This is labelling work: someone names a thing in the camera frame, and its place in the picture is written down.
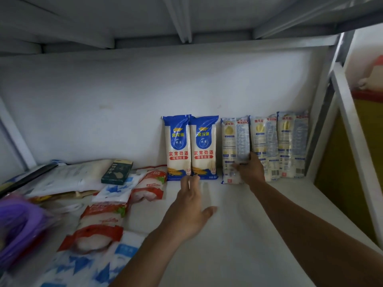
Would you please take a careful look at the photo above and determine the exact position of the person's left hand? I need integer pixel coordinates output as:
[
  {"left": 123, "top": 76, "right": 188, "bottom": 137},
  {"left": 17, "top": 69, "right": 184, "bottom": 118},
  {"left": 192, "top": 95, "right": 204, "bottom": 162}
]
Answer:
[{"left": 158, "top": 175, "right": 218, "bottom": 243}]

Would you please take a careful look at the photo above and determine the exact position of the person's right hand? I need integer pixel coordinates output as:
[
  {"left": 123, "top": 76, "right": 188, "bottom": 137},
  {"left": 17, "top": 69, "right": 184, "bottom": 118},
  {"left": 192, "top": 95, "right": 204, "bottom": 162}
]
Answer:
[{"left": 232, "top": 151, "right": 266, "bottom": 192}]

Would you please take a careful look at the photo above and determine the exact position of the white clear noodle packet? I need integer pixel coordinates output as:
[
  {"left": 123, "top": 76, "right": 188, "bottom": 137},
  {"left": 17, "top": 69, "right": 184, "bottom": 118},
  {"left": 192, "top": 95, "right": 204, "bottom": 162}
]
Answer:
[
  {"left": 276, "top": 111, "right": 309, "bottom": 178},
  {"left": 249, "top": 114, "right": 281, "bottom": 182},
  {"left": 220, "top": 116, "right": 251, "bottom": 185}
]

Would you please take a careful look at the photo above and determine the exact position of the person's right forearm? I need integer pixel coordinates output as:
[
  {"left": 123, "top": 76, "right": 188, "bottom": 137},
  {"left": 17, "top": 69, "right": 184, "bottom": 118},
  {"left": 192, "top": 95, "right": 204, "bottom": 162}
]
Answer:
[{"left": 248, "top": 178, "right": 383, "bottom": 287}]

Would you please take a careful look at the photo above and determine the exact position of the person's left forearm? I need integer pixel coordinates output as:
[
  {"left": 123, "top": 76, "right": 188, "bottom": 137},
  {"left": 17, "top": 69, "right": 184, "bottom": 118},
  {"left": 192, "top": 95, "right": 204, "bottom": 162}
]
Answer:
[{"left": 110, "top": 228, "right": 192, "bottom": 287}]

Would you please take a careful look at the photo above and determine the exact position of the blue noodle packet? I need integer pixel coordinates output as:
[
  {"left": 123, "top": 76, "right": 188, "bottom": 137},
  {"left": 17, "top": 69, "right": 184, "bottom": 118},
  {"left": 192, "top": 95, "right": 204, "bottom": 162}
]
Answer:
[
  {"left": 190, "top": 115, "right": 219, "bottom": 180},
  {"left": 162, "top": 115, "right": 192, "bottom": 181}
]

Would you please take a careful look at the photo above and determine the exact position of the red white food packet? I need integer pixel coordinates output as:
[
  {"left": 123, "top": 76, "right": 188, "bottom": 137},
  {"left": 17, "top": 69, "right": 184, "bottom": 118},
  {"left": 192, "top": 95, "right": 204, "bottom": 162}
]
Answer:
[
  {"left": 128, "top": 168, "right": 168, "bottom": 204},
  {"left": 78, "top": 202, "right": 128, "bottom": 228},
  {"left": 57, "top": 225, "right": 124, "bottom": 255}
]

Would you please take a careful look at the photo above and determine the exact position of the white blue patterned packet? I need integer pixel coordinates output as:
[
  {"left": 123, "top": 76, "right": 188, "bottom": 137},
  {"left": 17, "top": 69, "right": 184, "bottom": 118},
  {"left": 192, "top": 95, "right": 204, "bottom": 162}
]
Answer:
[
  {"left": 37, "top": 230, "right": 145, "bottom": 287},
  {"left": 91, "top": 173, "right": 142, "bottom": 204}
]

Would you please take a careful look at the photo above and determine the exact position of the dark green small box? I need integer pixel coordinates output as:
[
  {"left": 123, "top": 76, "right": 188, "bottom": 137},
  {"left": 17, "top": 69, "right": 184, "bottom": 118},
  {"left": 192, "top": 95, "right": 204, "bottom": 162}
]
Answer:
[{"left": 101, "top": 159, "right": 134, "bottom": 186}]

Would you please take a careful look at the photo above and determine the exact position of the yellow board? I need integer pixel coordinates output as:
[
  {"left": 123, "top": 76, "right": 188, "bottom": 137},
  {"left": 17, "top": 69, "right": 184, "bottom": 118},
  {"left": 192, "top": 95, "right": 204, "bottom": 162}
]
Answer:
[{"left": 314, "top": 98, "right": 383, "bottom": 244}]

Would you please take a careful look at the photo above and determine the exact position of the large white bag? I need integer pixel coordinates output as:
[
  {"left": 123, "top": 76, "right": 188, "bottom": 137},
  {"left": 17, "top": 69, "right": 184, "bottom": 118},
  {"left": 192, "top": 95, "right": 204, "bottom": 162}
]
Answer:
[{"left": 23, "top": 159, "right": 115, "bottom": 198}]

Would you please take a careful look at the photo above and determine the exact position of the white metal shelf rack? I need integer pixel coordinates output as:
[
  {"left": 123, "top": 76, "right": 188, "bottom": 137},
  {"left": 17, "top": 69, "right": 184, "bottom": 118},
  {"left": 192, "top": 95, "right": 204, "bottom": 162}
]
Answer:
[{"left": 0, "top": 0, "right": 383, "bottom": 287}]

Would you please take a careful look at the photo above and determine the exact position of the pink plush toy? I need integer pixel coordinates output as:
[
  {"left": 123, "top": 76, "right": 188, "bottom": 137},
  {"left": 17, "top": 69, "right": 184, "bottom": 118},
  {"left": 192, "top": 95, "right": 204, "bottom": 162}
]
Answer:
[{"left": 357, "top": 55, "right": 383, "bottom": 92}]

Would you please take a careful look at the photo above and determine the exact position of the black flat packet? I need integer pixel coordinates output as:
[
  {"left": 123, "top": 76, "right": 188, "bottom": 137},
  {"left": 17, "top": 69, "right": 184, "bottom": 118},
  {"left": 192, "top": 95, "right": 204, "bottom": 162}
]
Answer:
[{"left": 0, "top": 162, "right": 59, "bottom": 195}]

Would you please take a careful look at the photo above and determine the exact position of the purple plastic bag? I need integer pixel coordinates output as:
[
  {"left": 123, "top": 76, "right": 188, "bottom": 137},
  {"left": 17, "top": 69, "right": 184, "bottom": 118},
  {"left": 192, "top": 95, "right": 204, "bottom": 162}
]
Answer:
[{"left": 0, "top": 194, "right": 58, "bottom": 271}]

